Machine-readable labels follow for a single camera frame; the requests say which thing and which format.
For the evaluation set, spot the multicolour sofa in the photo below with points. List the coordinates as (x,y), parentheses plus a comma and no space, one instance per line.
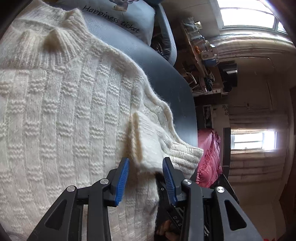
(163,40)

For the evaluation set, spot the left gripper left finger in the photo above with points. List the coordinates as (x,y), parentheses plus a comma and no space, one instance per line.
(63,220)

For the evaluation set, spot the pink quilted blanket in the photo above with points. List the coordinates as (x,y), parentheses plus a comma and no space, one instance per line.
(209,167)

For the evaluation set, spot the cluttered wooden side table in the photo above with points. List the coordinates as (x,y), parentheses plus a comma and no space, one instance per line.
(197,61)

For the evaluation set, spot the white knitted sweater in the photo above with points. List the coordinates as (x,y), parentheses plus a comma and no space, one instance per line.
(71,108)

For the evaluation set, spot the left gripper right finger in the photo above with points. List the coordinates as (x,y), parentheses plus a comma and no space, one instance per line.
(203,213)

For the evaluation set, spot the grey deer print cushion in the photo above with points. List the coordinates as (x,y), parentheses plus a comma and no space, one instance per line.
(136,17)

